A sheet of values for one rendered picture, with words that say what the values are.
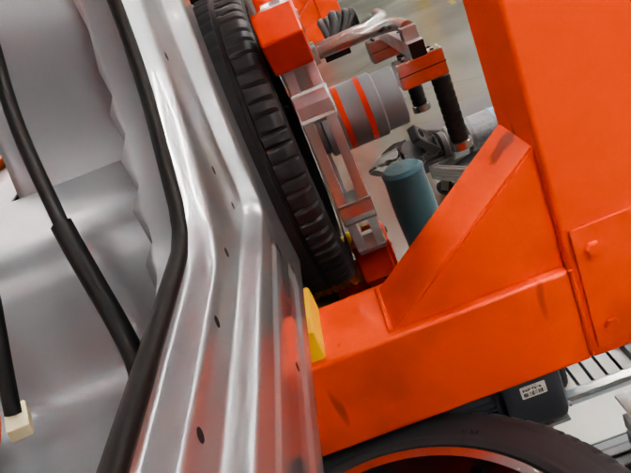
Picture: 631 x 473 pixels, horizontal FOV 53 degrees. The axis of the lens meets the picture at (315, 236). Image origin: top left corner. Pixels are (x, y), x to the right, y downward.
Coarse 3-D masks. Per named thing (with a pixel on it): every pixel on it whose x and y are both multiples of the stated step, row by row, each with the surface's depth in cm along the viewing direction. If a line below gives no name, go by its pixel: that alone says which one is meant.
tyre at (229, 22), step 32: (224, 0) 115; (224, 32) 108; (224, 64) 106; (256, 64) 105; (256, 96) 104; (256, 128) 104; (288, 128) 106; (256, 160) 104; (288, 160) 105; (288, 192) 106; (288, 224) 109; (320, 224) 110; (320, 256) 116; (320, 288) 128
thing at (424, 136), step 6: (414, 126) 154; (408, 132) 154; (414, 132) 153; (420, 132) 153; (426, 132) 158; (414, 138) 153; (420, 138) 152; (426, 138) 156; (432, 138) 159; (414, 144) 153; (420, 144) 154; (426, 144) 156; (432, 144) 157; (438, 144) 160; (432, 150) 160; (438, 150) 161
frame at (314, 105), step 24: (288, 72) 110; (312, 72) 109; (312, 96) 107; (312, 120) 108; (336, 120) 108; (312, 144) 109; (336, 168) 157; (336, 192) 113; (360, 192) 114; (360, 216) 116; (360, 240) 127; (384, 240) 132
